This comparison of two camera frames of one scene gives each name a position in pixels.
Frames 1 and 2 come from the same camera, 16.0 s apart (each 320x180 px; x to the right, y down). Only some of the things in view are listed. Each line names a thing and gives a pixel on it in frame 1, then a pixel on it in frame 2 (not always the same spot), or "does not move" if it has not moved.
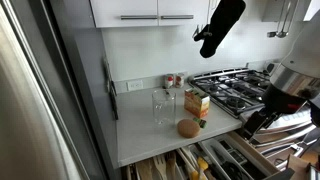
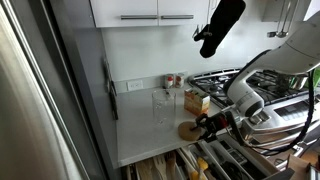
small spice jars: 169,80 does not move
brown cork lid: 188,128 does not move
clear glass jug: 164,107 does not move
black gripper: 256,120 → 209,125
